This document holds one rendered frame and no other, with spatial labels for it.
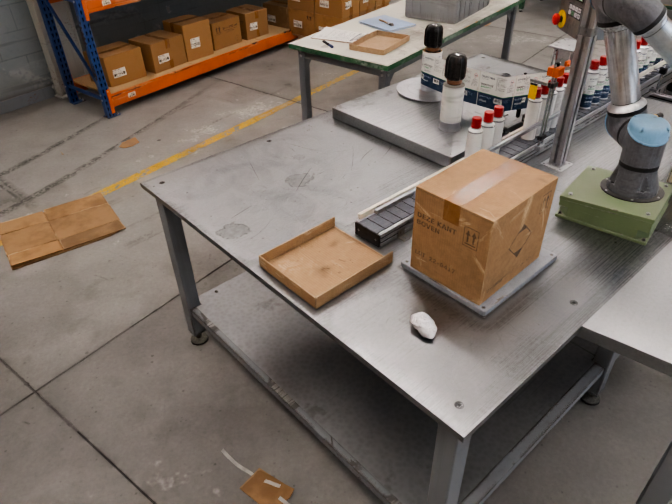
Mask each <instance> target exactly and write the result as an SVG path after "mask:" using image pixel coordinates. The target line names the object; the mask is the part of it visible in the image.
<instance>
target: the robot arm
mask: <svg viewBox="0 0 672 504"><path fill-rule="evenodd" d="M590 3H591V6H592V8H593V9H594V10H595V13H596V21H597V27H598V28H600V29H601V30H603V33H604V42H605V51H606V59H607V68H608V77H609V86H610V95H611V103H610V104H609V105H608V106H607V115H606V117H605V128H606V130H607V132H608V134H609V135H610V136H611V137H612V138H613V139H614V140H615V141H616V142H617V143H618V144H619V145H620V146H621V147H622V152H621V155H620V159H619V163H618V165H617V167H616V168H615V170H614V171H613V173H612V174H611V176H610V177H609V179H608V182H607V187H608V189H609V190H610V191H612V192H613V193H615V194H618V195H620V196H623V197H627V198H633V199H648V198H653V197H655V196H656V195H657V194H658V191H659V176H658V170H659V167H660V163H661V160H662V157H663V154H664V151H665V147H666V144H667V141H668V140H669V137H670V130H671V127H670V124H669V122H668V121H667V120H665V119H664V118H662V117H658V116H657V115H653V114H648V107H647V100H646V99H645V98H643V97H641V89H640V77H639V66H638V54H637V42H636V36H642V37H643V38H644V39H645V40H646V42H647V43H648V44H649V45H650V46H651V47H652V48H653V49H654V50H655V51H656V52H657V53H658V54H659V55H660V56H661V58H662V59H663V60H664V61H665V62H666V63H667V64H668V65H669V66H670V67H671V68H672V20H671V19H670V18H669V17H668V16H667V8H666V7H665V6H664V5H663V3H662V2H661V1H660V0H590Z"/></svg>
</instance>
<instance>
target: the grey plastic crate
mask: <svg viewBox="0 0 672 504"><path fill-rule="evenodd" d="M405 2H406V3H405V16H406V17H408V18H414V19H421V20H427V21H434V22H441V23H447V24H457V23H458V22H460V21H462V20H464V19H465V18H467V17H469V16H471V15H472V14H474V13H476V12H478V11H480V10H481V9H483V8H485V7H487V6H488V5H489V2H490V0H406V1H405Z"/></svg>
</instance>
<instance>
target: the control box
mask: <svg viewBox="0 0 672 504"><path fill-rule="evenodd" d="M570 2H571V3H573V4H575V5H577V6H579V7H581V8H582V13H581V18H580V21H578V20H576V19H575V18H573V17H571V16H569V15H568V14H567V13H568V8H569V4H570ZM585 3H586V0H584V2H583V4H582V3H581V2H579V1H577V0H561V5H560V10H559V14H560V15H562V16H563V20H562V22H559V24H558V25H556V27H557V28H558V29H560V30H562V31H563V32H565V33H566V34H568V35H569V36H571V37H573V38H574V39H576V40H577V38H578V35H579V33H580V29H581V26H580V25H581V21H582V16H583V12H584V8H585ZM599 40H604V33H603V30H601V29H600V28H598V31H597V38H596V41H599Z"/></svg>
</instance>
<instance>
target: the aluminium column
mask: <svg viewBox="0 0 672 504"><path fill-rule="evenodd" d="M580 26H581V27H585V28H590V29H594V28H596V27H597V21H596V13H595V10H594V9H593V8H592V6H591V3H590V0H586V3H585V8H584V12H583V16H582V21H581V25H580ZM596 38H597V35H595V36H593V37H586V36H582V35H578V38H577V42H576V47H575V51H574V55H573V60H572V64H571V68H570V73H569V77H568V81H567V85H566V90H565V94H564V98H563V103H562V107H561V111H560V116H559V120H558V124H557V129H556V133H555V137H554V142H553V146H552V150H551V155H550V159H549V163H548V164H551V165H553V166H556V167H561V166H562V165H564V164H565V162H566V158H567V154H568V150H569V146H570V142H571V138H572V134H573V130H574V126H575V122H576V118H577V114H578V110H579V106H580V102H581V98H582V94H583V90H584V86H585V82H586V78H587V74H588V70H589V66H590V62H591V58H592V54H593V50H594V46H595V42H596Z"/></svg>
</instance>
